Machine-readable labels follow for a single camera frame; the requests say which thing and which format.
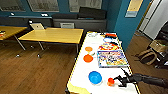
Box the dark framed window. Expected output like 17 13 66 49
67 0 103 14
0 0 26 13
26 0 61 14

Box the small orange cup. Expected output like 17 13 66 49
106 77 116 87

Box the tan bag with straps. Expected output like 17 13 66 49
136 39 168 68

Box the white and blue bowl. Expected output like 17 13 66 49
102 36 116 45

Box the dark grey sofa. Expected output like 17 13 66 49
51 6 108 31

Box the white plastic item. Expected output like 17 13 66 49
86 31 100 39

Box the orange plastic bowl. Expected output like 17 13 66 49
82 54 95 64

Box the yellow wooden gaming table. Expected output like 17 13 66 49
65 30 143 94

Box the brown cardboard box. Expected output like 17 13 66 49
29 22 46 31

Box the yellow wall sign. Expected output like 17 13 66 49
125 0 144 19

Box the small orange bowl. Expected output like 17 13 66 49
84 46 94 53

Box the colourful board game box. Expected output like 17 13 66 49
96 49 130 69

